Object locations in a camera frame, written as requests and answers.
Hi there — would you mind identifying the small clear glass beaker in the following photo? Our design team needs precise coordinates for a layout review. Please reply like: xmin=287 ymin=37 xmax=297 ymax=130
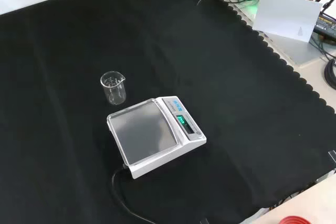
xmin=100 ymin=71 xmax=127 ymax=105

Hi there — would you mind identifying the white electronic balance steel pan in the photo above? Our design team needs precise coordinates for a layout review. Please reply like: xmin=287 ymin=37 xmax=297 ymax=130
xmin=106 ymin=95 xmax=207 ymax=180

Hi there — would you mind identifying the black scalloped bench cloth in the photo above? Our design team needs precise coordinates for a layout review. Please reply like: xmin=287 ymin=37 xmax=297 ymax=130
xmin=0 ymin=0 xmax=336 ymax=224

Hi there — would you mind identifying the pale white board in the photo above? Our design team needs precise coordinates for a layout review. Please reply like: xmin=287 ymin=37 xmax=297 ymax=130
xmin=251 ymin=0 xmax=323 ymax=44

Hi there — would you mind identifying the black power adapter yellow label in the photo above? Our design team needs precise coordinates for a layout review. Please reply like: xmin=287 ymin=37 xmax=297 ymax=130
xmin=313 ymin=11 xmax=336 ymax=39

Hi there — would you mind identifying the red round ribbed object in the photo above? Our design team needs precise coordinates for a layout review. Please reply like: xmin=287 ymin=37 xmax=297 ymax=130
xmin=278 ymin=216 xmax=312 ymax=224

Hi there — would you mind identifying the black balance power cable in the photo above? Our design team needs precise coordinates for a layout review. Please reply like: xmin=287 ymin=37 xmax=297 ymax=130
xmin=111 ymin=164 xmax=156 ymax=224

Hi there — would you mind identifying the thick black cable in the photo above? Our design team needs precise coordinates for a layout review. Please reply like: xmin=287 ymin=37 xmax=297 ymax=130
xmin=323 ymin=58 xmax=336 ymax=90

